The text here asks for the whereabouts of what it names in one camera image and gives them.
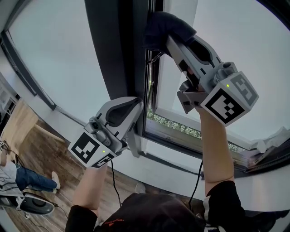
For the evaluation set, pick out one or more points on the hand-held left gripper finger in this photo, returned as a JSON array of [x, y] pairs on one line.
[[106, 106], [133, 122]]

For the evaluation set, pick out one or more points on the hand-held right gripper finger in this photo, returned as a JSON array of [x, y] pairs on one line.
[[215, 55], [181, 56]]

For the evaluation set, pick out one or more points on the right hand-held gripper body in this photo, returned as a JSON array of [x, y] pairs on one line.
[[226, 106]]

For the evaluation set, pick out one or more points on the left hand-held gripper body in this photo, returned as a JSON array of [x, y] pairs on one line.
[[83, 148]]

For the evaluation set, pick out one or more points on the dark blue cleaning cloth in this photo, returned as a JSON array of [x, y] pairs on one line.
[[167, 25]]

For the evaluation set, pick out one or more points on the person's left forearm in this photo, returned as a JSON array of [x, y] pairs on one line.
[[89, 188]]

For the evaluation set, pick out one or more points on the person's right forearm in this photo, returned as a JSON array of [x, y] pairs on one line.
[[215, 154]]

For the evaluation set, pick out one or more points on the person's right hand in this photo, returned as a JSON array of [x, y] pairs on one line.
[[192, 78]]

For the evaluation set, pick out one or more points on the green hedge outside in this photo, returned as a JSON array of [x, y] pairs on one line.
[[172, 124]]

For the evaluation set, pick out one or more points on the white crumpled paper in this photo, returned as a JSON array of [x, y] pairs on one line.
[[272, 140]]

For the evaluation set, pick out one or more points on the person's left white shoe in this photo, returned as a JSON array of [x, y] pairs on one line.
[[140, 188]]

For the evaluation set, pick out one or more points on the light wooden table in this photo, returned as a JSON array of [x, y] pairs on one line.
[[20, 120]]

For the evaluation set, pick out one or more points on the grey and white handheld device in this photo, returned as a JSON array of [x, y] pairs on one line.
[[38, 204]]

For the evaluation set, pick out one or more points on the white shelf unit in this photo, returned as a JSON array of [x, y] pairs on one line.
[[6, 99]]

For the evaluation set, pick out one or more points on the person's black shirt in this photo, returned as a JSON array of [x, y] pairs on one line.
[[154, 213]]

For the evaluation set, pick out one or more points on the black office chair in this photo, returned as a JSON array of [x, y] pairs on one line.
[[267, 223]]

